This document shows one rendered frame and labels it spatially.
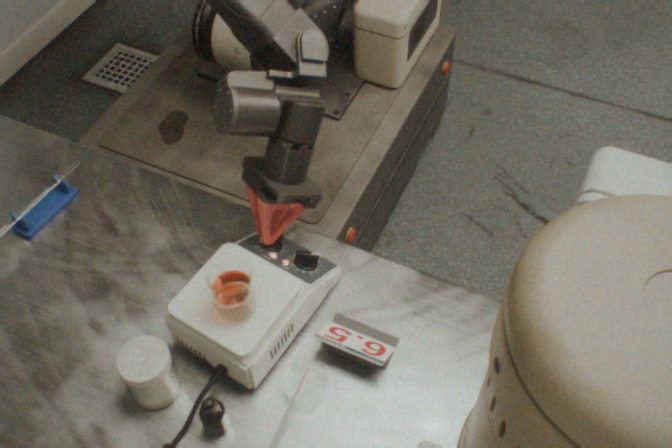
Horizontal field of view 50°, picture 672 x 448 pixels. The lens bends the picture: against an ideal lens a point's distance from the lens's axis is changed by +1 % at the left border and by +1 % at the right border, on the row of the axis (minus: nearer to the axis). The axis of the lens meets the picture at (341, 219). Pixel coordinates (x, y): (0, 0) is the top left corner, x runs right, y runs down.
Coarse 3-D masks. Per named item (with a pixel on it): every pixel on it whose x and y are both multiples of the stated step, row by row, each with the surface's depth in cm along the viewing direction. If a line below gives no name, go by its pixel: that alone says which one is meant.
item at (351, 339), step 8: (328, 328) 89; (336, 328) 90; (328, 336) 87; (336, 336) 87; (344, 336) 88; (352, 336) 89; (360, 336) 89; (344, 344) 86; (352, 344) 86; (360, 344) 87; (368, 344) 88; (376, 344) 88; (368, 352) 85; (376, 352) 86; (384, 352) 87
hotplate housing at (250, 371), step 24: (240, 240) 93; (312, 288) 88; (168, 312) 86; (288, 312) 85; (312, 312) 91; (192, 336) 83; (288, 336) 87; (216, 360) 84; (240, 360) 81; (264, 360) 83
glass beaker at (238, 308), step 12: (216, 264) 79; (228, 264) 80; (240, 264) 80; (252, 264) 78; (204, 276) 77; (216, 276) 81; (252, 276) 77; (252, 288) 79; (216, 300) 78; (228, 300) 77; (240, 300) 78; (252, 300) 80; (216, 312) 81; (228, 312) 79; (240, 312) 80; (252, 312) 81
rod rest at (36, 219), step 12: (60, 192) 105; (72, 192) 105; (36, 204) 103; (48, 204) 103; (60, 204) 103; (12, 216) 99; (24, 216) 102; (36, 216) 102; (48, 216) 102; (12, 228) 101; (24, 228) 100; (36, 228) 101
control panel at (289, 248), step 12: (252, 240) 93; (288, 240) 96; (252, 252) 91; (264, 252) 91; (276, 252) 92; (288, 252) 93; (312, 252) 95; (276, 264) 90; (288, 264) 90; (324, 264) 93; (336, 264) 94; (300, 276) 89; (312, 276) 89
